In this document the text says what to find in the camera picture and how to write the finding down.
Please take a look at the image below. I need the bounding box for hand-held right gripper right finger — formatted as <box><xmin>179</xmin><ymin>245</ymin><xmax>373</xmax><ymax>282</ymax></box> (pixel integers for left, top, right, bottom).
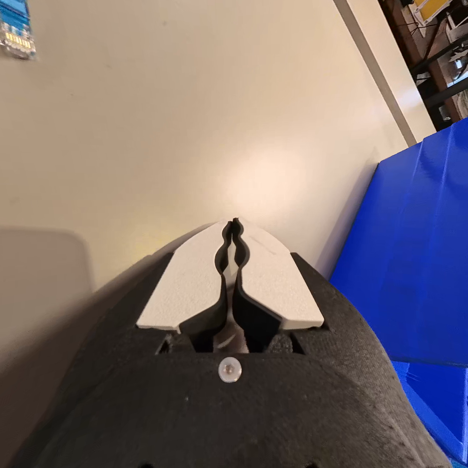
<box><xmin>233</xmin><ymin>217</ymin><xmax>325</xmax><ymax>333</ymax></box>

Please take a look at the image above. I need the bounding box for blue plastic bin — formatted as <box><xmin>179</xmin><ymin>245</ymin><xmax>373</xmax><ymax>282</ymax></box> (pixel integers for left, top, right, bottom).
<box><xmin>329</xmin><ymin>118</ymin><xmax>468</xmax><ymax>465</ymax></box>

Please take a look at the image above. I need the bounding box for blue ethernet cable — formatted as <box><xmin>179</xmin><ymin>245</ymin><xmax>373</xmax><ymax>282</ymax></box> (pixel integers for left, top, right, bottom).
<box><xmin>0</xmin><ymin>0</ymin><xmax>39</xmax><ymax>61</ymax></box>

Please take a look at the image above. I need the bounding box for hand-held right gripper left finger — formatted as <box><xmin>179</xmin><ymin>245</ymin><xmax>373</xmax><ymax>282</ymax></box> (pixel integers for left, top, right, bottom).
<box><xmin>136</xmin><ymin>219</ymin><xmax>234</xmax><ymax>334</ymax></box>

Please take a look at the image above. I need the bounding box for dark storage shelf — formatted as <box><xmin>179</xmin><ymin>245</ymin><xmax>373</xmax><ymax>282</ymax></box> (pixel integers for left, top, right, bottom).
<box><xmin>378</xmin><ymin>0</ymin><xmax>468</xmax><ymax>131</ymax></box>

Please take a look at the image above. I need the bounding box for yellow sheet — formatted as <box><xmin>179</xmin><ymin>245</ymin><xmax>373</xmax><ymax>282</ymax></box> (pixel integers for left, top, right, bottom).
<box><xmin>413</xmin><ymin>0</ymin><xmax>445</xmax><ymax>21</ymax></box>

